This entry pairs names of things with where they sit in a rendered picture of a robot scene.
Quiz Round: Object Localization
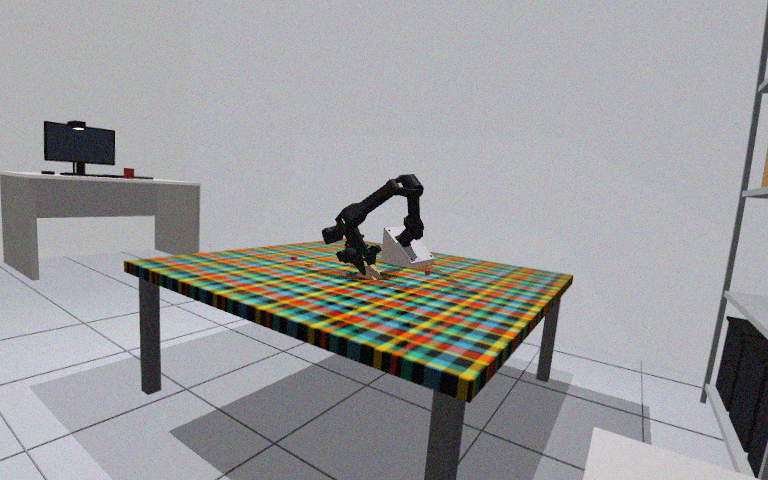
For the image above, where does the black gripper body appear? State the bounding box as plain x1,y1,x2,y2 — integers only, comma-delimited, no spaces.
338,232,382,262

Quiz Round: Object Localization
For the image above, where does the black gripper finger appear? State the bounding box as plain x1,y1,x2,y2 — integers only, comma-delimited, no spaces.
347,254,366,276
363,252,378,265

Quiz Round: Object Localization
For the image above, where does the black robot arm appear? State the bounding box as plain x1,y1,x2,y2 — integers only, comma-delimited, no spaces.
322,174,424,248

